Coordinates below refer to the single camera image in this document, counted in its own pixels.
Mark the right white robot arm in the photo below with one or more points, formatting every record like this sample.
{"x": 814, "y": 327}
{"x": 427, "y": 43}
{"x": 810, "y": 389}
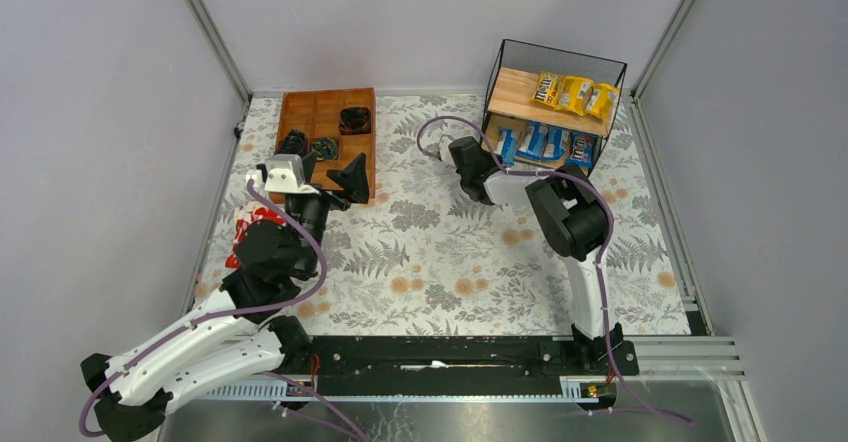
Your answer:
{"x": 575, "y": 222}

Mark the blue m&m candy bag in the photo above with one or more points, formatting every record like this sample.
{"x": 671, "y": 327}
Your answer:
{"x": 581, "y": 151}

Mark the blue candy bag long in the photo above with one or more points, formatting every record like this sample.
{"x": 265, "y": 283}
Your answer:
{"x": 556, "y": 144}

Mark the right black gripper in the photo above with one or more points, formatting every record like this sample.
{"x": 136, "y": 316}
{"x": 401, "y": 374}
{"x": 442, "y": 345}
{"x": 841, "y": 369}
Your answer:
{"x": 468, "y": 168}

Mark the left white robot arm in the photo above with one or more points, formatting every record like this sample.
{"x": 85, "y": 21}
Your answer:
{"x": 242, "y": 328}

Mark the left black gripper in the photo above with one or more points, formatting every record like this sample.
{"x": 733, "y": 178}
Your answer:
{"x": 324, "y": 184}

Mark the black glossy item in tray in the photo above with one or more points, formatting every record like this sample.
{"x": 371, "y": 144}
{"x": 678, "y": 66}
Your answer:
{"x": 355, "y": 121}

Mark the yellow candy bag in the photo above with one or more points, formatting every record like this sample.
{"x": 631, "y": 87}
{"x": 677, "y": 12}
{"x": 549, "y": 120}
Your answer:
{"x": 602, "y": 101}

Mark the orange wooden compartment tray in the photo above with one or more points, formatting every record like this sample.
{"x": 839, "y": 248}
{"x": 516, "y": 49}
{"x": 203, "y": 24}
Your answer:
{"x": 318, "y": 114}

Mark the yellow m&m bag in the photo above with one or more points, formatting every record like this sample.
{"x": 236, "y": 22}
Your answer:
{"x": 572, "y": 94}
{"x": 547, "y": 89}

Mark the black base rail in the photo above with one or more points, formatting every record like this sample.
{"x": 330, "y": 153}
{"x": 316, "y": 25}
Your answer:
{"x": 445, "y": 366}

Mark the blue candy bag top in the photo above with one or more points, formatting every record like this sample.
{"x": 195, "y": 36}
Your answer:
{"x": 507, "y": 145}

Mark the red white patterned cloth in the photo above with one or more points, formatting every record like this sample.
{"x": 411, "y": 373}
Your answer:
{"x": 245, "y": 215}

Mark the colourful item in tray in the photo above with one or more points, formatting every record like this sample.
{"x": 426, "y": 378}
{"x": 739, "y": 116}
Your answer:
{"x": 326, "y": 148}

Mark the floral table mat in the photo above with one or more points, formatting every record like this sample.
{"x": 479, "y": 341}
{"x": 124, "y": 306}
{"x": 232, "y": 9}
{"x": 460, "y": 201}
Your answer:
{"x": 422, "y": 259}

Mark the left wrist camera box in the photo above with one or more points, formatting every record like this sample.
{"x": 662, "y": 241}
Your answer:
{"x": 285, "y": 175}

